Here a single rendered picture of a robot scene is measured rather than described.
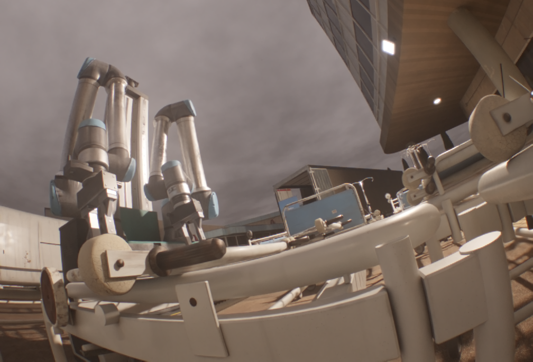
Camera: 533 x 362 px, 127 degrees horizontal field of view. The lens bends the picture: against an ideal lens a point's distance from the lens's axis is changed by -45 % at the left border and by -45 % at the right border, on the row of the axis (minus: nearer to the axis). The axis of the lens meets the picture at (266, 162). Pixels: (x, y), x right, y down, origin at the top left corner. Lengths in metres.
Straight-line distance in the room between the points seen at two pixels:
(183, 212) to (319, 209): 1.53
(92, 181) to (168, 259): 0.42
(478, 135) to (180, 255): 0.31
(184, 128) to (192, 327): 1.28
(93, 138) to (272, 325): 0.63
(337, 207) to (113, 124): 1.86
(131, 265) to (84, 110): 0.96
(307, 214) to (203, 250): 2.04
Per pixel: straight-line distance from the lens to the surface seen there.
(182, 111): 1.47
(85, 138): 0.72
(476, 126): 0.25
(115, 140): 0.92
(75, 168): 0.63
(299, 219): 2.27
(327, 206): 2.22
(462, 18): 5.34
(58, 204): 1.07
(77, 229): 1.39
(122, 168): 0.85
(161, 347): 0.30
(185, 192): 0.95
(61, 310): 0.50
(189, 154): 1.39
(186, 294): 0.24
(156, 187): 1.13
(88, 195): 0.65
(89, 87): 1.20
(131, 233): 1.32
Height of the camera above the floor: 0.50
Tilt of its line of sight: 22 degrees up
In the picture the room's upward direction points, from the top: 15 degrees counter-clockwise
